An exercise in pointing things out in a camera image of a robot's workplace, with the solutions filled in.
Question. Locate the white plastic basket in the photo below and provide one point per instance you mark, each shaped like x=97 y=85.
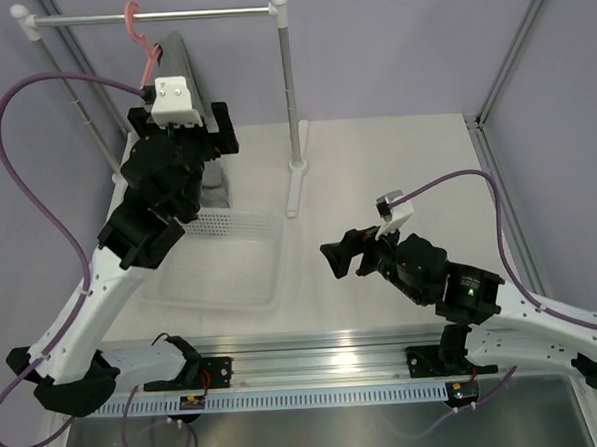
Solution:
x=227 y=260

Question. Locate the aluminium frame post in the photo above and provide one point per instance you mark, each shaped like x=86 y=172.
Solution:
x=524 y=30
x=84 y=65

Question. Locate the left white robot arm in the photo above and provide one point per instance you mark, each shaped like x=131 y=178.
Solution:
x=163 y=173

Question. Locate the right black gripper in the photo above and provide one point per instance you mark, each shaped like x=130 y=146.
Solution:
x=355 y=243

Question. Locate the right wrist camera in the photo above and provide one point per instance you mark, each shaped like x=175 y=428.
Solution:
x=394 y=212

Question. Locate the white clothes rack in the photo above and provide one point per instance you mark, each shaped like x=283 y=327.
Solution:
x=298 y=128

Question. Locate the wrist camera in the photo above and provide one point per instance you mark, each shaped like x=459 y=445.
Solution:
x=394 y=212
x=173 y=105

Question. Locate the pink plastic hanger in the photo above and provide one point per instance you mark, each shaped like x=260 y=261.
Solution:
x=151 y=52

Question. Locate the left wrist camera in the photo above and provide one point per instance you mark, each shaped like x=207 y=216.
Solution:
x=173 y=105

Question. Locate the aluminium mounting rail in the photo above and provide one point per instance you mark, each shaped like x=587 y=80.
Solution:
x=334 y=358

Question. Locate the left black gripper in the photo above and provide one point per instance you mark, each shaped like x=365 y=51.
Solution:
x=139 y=120

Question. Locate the left aluminium frame post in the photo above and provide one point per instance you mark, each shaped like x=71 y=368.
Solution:
x=84 y=65

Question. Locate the white slotted cable duct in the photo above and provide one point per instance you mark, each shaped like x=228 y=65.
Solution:
x=316 y=398

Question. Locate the grey t shirt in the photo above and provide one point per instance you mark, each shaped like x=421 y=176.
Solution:
x=175 y=61

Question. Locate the right aluminium frame post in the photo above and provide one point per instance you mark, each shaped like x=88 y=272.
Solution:
x=524 y=30

